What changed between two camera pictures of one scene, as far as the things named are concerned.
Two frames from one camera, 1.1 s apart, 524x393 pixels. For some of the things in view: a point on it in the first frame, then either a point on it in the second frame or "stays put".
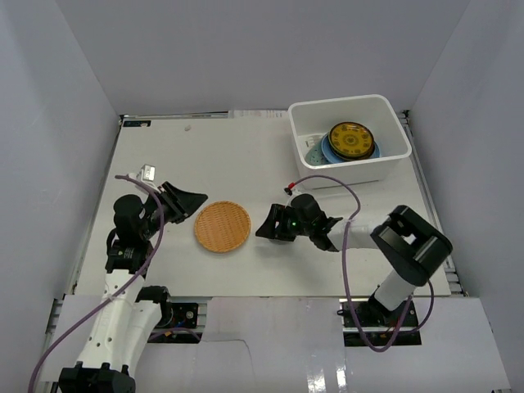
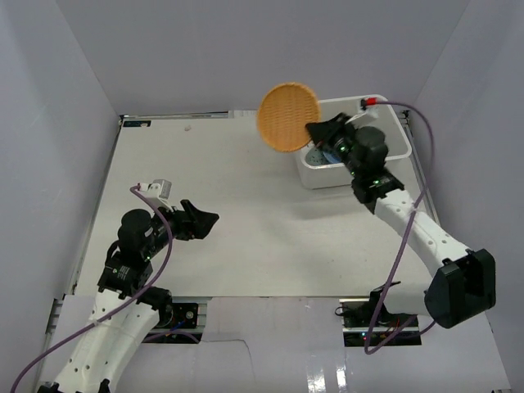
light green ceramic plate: (315, 157) stays put
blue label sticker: (137, 123) stays put
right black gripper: (277, 214) -> (327, 132)
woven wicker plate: (222, 227) -> (283, 112)
